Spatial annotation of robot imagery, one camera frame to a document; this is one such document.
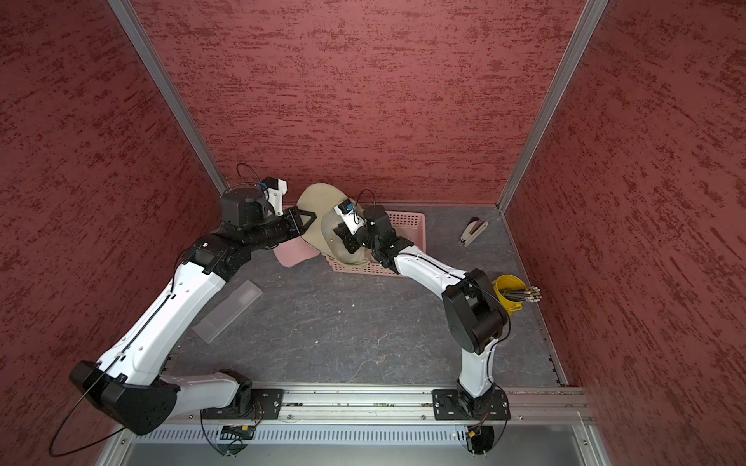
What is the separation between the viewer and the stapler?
109cm

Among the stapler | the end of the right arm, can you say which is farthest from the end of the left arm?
the stapler

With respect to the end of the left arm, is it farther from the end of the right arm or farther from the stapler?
the stapler
